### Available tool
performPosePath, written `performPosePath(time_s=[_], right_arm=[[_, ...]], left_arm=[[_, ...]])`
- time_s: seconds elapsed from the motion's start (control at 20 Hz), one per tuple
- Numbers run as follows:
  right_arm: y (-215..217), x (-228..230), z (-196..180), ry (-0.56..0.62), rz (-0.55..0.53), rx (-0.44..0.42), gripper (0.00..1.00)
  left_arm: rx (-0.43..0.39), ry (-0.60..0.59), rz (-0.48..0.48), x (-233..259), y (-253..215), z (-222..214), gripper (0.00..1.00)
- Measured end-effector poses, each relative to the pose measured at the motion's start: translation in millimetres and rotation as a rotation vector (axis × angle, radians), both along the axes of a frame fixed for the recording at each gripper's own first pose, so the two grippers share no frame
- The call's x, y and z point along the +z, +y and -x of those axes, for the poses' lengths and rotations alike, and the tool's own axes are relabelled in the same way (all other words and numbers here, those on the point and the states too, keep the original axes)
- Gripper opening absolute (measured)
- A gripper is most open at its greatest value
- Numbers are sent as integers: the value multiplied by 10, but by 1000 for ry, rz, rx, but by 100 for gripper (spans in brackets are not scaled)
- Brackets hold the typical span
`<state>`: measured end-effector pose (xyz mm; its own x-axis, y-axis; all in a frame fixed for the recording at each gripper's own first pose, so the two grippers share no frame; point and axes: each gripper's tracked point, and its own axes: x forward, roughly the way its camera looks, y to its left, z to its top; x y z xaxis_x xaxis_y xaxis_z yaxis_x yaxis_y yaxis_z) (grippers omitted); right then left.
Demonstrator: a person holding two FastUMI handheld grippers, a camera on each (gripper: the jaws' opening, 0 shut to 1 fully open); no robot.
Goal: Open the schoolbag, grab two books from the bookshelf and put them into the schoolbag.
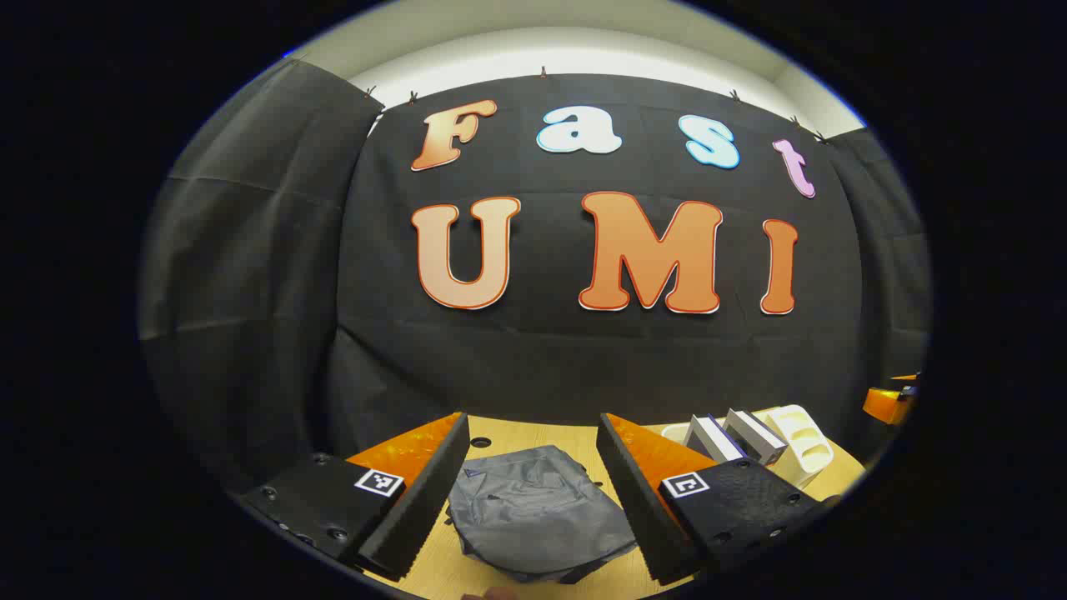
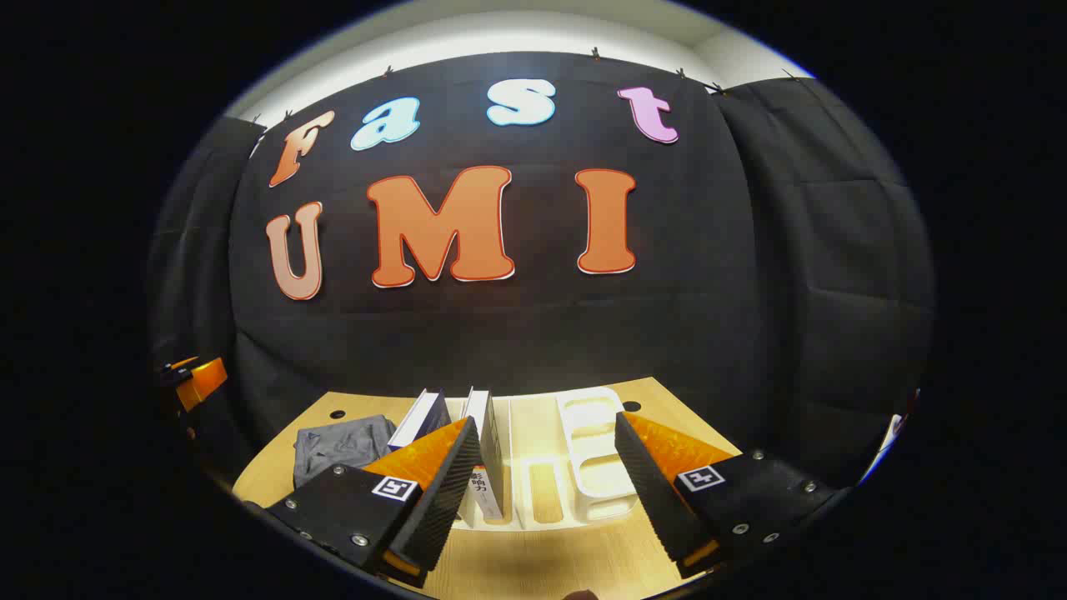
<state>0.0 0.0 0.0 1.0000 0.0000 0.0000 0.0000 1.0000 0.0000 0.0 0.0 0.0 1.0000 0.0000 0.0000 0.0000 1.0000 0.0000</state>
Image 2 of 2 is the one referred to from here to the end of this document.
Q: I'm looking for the black backdrop cloth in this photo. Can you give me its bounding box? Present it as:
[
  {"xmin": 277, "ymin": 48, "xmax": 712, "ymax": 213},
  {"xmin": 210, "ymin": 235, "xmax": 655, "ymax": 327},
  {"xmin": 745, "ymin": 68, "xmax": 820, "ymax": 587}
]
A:
[{"xmin": 148, "ymin": 52, "xmax": 936, "ymax": 493}]

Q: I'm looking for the grey schoolbag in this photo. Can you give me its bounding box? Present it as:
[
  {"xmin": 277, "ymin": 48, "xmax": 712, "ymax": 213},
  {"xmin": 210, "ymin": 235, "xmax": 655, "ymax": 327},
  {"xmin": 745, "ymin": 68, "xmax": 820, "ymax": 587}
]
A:
[{"xmin": 292, "ymin": 415, "xmax": 399, "ymax": 490}]

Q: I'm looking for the white bookshelf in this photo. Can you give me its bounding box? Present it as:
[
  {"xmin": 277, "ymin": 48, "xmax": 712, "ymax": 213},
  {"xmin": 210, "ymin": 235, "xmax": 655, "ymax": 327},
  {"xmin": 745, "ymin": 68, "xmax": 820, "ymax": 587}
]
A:
[{"xmin": 400, "ymin": 386, "xmax": 643, "ymax": 532}]

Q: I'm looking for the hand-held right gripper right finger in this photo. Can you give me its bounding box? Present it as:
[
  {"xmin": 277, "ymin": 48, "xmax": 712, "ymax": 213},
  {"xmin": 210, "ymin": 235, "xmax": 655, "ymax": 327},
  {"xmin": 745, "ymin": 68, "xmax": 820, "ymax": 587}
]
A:
[{"xmin": 614, "ymin": 411, "xmax": 839, "ymax": 580}]

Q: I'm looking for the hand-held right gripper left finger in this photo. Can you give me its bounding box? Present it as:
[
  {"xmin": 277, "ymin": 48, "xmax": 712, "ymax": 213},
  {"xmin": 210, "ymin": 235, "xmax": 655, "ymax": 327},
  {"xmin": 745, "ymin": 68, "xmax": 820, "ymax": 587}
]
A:
[{"xmin": 265, "ymin": 417, "xmax": 482, "ymax": 588}]

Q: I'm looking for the blue cover book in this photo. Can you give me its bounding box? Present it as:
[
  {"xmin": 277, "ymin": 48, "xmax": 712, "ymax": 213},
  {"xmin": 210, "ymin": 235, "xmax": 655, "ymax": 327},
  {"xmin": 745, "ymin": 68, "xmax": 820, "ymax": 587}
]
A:
[{"xmin": 388, "ymin": 388, "xmax": 452, "ymax": 453}]

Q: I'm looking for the white portrait cover book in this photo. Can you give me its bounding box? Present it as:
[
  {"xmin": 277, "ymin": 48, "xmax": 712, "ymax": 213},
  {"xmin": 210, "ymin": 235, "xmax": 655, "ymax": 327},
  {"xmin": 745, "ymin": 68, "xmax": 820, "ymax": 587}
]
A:
[{"xmin": 461, "ymin": 387, "xmax": 506, "ymax": 522}]

